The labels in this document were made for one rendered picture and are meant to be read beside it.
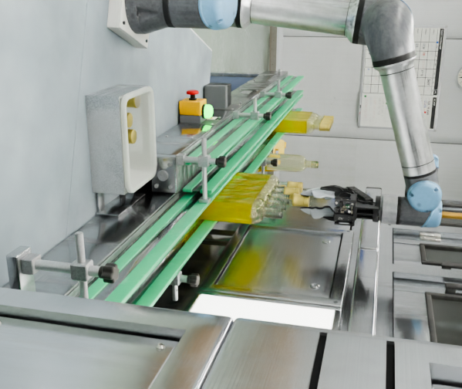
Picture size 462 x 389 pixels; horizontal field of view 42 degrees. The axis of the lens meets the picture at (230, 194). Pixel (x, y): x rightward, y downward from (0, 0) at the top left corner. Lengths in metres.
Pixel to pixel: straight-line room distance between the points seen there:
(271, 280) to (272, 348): 0.92
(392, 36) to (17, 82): 0.77
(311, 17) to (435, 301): 0.75
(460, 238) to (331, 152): 5.72
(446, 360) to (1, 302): 0.46
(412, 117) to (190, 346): 0.94
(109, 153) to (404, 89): 0.66
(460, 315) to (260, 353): 1.00
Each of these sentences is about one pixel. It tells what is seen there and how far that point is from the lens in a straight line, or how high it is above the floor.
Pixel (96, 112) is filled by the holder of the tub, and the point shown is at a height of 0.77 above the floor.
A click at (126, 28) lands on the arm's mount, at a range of 1.46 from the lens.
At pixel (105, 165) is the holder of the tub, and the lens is 1.36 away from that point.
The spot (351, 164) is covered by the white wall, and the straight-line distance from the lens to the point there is 7.63.
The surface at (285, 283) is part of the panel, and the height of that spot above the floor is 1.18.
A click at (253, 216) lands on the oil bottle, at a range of 1.56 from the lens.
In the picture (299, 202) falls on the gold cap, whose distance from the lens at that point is 1.66.
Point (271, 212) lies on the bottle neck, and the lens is 1.56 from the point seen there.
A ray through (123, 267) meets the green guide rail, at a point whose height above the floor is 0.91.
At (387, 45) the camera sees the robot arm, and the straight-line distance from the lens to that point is 1.38.
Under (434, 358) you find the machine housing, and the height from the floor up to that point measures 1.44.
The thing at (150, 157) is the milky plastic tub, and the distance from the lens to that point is 1.49.
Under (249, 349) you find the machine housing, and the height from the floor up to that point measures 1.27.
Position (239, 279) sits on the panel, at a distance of 1.50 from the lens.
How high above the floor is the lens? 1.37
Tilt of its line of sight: 14 degrees down
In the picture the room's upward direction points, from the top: 95 degrees clockwise
